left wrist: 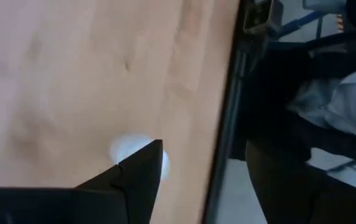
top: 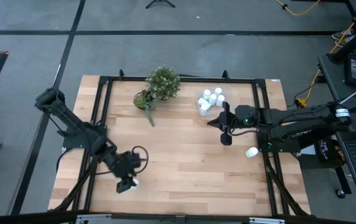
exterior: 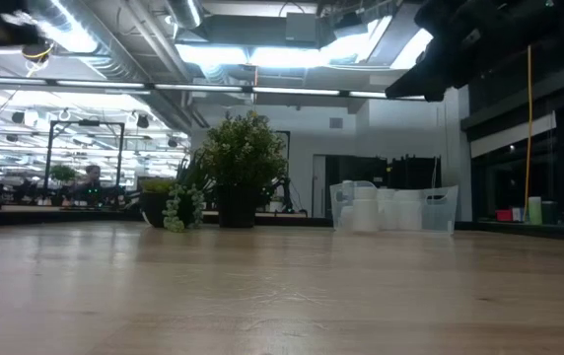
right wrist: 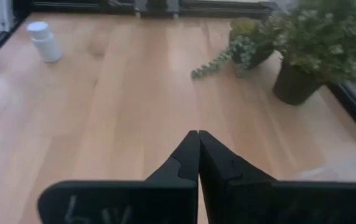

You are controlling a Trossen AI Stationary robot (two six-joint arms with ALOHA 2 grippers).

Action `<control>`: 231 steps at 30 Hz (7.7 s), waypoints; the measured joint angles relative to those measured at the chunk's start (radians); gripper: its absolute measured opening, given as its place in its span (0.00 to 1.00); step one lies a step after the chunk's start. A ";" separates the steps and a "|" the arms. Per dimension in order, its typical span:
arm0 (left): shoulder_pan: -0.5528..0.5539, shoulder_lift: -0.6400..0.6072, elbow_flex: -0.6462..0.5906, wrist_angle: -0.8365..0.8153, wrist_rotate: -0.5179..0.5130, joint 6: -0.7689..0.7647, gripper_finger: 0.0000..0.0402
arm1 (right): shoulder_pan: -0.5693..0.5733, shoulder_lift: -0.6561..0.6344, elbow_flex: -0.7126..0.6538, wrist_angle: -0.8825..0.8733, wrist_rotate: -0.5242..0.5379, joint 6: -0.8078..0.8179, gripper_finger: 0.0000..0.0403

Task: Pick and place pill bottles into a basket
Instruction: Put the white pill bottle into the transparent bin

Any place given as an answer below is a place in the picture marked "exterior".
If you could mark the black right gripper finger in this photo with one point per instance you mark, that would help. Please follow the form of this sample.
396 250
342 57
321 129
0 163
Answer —
412 81
442 89

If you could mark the background black robot arm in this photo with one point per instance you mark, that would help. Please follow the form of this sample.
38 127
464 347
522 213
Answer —
286 190

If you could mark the clear plastic basket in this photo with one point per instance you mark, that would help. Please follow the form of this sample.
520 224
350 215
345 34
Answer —
440 217

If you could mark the long linear ceiling light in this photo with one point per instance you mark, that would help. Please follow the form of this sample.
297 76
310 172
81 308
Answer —
292 91

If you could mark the grey ceiling box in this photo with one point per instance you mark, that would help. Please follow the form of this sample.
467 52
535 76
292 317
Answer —
302 27

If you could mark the black metal gantry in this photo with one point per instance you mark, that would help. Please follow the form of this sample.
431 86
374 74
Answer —
85 122

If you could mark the light green cup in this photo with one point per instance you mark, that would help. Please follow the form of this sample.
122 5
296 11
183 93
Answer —
535 210

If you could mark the distant green plant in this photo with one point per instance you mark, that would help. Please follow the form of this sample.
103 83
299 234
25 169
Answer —
62 173

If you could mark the dark green cup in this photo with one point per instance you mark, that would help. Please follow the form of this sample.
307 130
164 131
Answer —
549 213

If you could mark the person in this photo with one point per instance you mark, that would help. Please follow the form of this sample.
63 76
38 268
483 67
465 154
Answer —
92 173

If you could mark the black ceiling spotlight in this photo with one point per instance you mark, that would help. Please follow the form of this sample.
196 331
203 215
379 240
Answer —
172 143
143 121

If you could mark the small white pot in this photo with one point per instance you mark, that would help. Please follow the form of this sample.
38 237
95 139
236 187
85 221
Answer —
275 205

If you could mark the bushy potted plant black pot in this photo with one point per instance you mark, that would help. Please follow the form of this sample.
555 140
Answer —
242 158

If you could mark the potted succulent plant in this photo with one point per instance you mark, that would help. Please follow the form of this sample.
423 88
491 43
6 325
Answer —
173 217

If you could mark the grey wall vent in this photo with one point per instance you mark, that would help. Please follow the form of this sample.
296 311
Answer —
336 123

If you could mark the black aluminium table frame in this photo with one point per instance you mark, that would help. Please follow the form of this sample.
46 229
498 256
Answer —
533 232

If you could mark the silver ventilation duct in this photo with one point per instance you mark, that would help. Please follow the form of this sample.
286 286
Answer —
186 12

